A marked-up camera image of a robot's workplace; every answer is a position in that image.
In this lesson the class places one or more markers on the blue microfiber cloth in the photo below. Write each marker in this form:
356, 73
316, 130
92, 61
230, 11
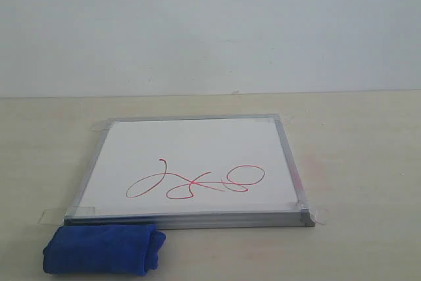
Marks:
103, 249

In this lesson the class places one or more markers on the clear tape front right corner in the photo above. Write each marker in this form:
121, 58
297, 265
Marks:
314, 213

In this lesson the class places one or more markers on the white board with aluminium frame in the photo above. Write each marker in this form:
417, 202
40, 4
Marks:
229, 171

